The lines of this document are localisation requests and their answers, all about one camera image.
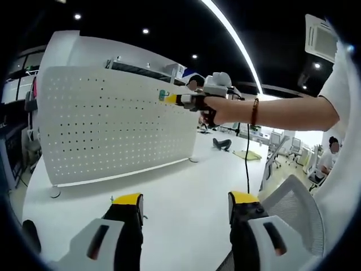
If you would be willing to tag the white perforated mounting plate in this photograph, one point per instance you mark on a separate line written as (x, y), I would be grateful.
(112, 127)

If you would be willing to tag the long ceiling light strip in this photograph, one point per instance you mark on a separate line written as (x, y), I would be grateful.
(239, 39)

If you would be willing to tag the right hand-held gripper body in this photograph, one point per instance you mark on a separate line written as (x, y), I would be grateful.
(217, 84)

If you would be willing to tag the ceiling air conditioner unit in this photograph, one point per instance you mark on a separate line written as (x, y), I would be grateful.
(320, 36)

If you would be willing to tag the black curved headset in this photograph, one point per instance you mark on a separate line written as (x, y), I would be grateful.
(221, 142)

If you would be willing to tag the yellow-green cloth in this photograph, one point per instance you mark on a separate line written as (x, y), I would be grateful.
(248, 155)

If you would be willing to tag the pink hanging item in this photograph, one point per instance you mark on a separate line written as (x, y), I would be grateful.
(35, 87)

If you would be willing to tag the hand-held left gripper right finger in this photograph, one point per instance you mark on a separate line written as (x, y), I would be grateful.
(262, 248)

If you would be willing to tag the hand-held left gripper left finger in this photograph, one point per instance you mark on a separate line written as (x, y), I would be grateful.
(81, 248)

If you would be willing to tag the grey metal shelf rack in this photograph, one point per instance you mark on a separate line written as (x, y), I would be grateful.
(141, 69)

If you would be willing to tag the black computer mouse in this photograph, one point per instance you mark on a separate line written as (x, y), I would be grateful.
(31, 237)

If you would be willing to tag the grey mesh office chair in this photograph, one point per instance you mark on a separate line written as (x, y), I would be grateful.
(296, 203)

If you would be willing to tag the person's right hand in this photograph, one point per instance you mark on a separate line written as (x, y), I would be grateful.
(234, 111)

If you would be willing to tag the person's white shirt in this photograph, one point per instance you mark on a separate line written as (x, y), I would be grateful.
(347, 141)

